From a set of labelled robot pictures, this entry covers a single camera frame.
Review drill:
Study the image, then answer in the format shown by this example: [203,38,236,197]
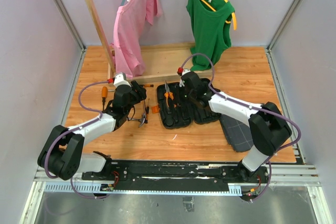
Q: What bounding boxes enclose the black plastic tool case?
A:
[151,82,221,130]

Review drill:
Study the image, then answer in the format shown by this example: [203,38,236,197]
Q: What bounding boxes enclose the orange handled pliers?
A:
[164,81,176,114]

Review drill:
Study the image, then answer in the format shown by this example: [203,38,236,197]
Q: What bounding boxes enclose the steel claw hammer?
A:
[127,100,148,128]

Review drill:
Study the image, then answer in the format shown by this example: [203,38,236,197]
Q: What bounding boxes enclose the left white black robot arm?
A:
[37,80,146,180]

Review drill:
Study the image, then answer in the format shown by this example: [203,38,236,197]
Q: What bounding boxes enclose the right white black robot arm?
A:
[179,68,292,182]

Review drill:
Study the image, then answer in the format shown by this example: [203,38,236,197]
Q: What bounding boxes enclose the black orange screwdriver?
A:
[140,84,154,88]

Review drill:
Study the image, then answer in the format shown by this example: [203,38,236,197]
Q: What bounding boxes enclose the small needle nose pliers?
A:
[143,100,149,124]

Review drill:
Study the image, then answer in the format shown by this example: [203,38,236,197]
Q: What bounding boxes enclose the small orange screwdriver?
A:
[101,87,108,104]

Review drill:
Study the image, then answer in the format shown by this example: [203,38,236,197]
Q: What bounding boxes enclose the wooden clothes rack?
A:
[74,0,226,87]

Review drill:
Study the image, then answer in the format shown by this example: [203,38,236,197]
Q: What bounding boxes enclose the grey folded cloth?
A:
[219,114,254,152]

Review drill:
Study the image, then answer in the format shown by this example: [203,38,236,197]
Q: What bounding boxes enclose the pink t-shirt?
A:
[113,0,163,78]

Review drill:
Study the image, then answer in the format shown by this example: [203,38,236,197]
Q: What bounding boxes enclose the green tank top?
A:
[186,0,235,71]

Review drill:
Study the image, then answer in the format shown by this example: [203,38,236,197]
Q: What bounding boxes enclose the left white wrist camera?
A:
[108,72,131,88]

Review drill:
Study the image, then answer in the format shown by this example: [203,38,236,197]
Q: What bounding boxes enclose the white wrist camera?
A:
[108,72,131,88]
[177,67,190,88]

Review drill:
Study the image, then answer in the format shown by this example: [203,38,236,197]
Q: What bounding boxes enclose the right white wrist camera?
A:
[177,67,190,88]

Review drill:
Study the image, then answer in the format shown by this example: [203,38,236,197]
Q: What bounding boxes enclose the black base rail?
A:
[81,161,269,193]

